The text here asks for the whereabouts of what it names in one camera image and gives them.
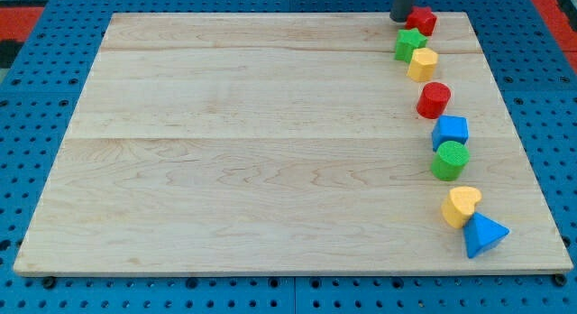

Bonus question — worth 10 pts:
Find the green star block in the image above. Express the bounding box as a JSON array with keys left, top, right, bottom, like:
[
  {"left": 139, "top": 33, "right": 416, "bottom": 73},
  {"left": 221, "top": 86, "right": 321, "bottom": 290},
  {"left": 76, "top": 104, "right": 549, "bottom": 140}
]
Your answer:
[{"left": 394, "top": 28, "right": 428, "bottom": 63}]

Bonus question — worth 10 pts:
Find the red star block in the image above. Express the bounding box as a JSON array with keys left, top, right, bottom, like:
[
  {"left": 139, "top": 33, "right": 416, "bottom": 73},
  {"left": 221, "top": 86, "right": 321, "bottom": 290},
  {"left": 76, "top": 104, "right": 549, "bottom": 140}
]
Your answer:
[{"left": 405, "top": 6, "right": 437, "bottom": 36}]

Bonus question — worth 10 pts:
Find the light wooden board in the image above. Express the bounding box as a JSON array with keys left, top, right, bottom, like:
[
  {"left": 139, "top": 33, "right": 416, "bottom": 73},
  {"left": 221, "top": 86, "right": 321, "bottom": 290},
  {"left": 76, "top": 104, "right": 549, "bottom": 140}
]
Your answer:
[{"left": 14, "top": 13, "right": 572, "bottom": 277}]

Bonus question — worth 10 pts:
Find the red cylinder block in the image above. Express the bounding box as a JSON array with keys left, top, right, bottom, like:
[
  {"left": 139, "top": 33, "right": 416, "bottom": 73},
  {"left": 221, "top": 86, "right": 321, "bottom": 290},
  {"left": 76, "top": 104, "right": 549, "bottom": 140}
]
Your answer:
[{"left": 417, "top": 82, "right": 452, "bottom": 119}]

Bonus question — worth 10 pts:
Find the green cylinder block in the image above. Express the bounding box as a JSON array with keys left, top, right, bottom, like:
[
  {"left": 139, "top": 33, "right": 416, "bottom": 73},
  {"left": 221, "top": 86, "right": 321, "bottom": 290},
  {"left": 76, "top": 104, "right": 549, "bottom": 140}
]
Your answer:
[{"left": 430, "top": 141, "right": 470, "bottom": 181}]

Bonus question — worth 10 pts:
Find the blue cube block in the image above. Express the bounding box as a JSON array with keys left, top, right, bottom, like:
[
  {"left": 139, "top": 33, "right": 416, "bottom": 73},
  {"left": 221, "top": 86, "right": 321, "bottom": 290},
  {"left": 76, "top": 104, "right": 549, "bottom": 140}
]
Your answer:
[{"left": 431, "top": 115, "right": 469, "bottom": 152}]

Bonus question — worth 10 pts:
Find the yellow hexagon block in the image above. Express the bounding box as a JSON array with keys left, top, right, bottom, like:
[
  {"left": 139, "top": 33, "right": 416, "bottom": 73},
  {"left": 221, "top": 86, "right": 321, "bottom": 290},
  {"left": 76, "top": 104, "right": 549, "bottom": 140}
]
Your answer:
[{"left": 407, "top": 48, "right": 439, "bottom": 82}]

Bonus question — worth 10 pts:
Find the yellow heart block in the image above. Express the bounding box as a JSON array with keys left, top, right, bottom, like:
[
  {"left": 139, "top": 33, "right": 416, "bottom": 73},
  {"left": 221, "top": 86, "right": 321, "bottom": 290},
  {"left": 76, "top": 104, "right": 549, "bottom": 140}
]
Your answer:
[{"left": 441, "top": 186, "right": 482, "bottom": 228}]

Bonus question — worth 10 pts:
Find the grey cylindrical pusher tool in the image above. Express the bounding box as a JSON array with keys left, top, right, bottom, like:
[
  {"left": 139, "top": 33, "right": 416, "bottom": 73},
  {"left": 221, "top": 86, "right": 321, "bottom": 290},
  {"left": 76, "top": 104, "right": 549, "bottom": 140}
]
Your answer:
[{"left": 389, "top": 0, "right": 416, "bottom": 23}]

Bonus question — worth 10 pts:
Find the blue triangle block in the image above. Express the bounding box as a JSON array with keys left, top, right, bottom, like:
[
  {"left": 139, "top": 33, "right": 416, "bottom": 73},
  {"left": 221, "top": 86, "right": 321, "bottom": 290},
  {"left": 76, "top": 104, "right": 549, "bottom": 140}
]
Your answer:
[{"left": 463, "top": 212, "right": 510, "bottom": 258}]

